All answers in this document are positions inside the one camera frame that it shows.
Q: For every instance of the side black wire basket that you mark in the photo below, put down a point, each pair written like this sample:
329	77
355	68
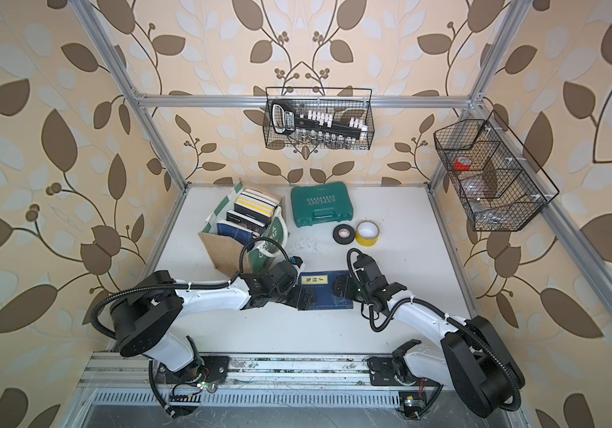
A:
506	186

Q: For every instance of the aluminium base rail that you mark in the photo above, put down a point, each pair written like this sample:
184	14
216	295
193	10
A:
257	380

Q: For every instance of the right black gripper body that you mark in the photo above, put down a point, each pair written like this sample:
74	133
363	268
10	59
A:
353	289

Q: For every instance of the black socket set holder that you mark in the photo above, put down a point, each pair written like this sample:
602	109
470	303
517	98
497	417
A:
285	120

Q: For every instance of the black tape roll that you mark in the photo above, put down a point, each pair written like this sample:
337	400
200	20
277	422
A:
344	234

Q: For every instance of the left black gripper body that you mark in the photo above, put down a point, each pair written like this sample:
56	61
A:
291	296

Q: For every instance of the green plastic tool case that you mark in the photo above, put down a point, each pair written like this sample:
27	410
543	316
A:
321	204

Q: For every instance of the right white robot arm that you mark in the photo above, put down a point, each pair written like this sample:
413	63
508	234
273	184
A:
466	355

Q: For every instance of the back black wire basket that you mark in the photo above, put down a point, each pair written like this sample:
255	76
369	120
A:
344	102

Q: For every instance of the red tape roll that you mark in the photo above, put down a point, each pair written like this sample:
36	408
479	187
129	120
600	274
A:
462	163

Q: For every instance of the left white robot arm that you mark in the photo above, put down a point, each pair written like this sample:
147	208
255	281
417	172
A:
139	319

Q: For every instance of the yellow tape roll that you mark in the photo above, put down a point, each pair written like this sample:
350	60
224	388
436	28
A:
367	233

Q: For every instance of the final navy blue book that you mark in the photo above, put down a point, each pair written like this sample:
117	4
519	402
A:
321	285

